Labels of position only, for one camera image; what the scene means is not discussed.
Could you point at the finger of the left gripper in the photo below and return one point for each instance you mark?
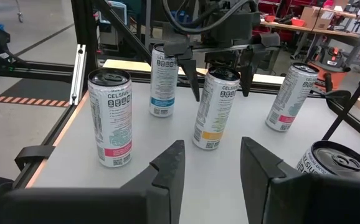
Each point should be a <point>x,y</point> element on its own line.
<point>247,74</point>
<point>191,77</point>

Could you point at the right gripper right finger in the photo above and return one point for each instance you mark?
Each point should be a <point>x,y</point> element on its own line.
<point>267,193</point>

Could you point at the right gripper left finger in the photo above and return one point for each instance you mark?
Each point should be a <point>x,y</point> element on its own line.
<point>164,186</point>

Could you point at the Celsius can yellow label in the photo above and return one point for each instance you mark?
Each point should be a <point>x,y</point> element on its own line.
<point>214,115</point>

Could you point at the Celsius can pink label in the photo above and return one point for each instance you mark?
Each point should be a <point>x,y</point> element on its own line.
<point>111,124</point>
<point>289,99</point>

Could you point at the Celsius can blue label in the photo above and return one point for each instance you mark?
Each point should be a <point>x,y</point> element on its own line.
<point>162,87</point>
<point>335,158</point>

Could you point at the red storage bins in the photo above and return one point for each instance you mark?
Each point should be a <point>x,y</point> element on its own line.
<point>298,21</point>

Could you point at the orange shop vacuum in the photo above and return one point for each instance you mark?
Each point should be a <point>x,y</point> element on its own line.
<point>324,71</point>

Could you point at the cardboard box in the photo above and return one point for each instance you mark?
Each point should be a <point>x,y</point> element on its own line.
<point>317,17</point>

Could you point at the wooden workbench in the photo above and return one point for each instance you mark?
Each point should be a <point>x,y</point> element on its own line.
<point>323,31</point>

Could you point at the silver aluminium bar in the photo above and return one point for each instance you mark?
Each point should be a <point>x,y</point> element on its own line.
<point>78,74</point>

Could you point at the black mat orange stripes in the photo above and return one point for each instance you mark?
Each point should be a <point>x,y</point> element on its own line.
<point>33,90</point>

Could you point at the black frame clip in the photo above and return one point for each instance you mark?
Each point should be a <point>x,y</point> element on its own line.
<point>33,154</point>

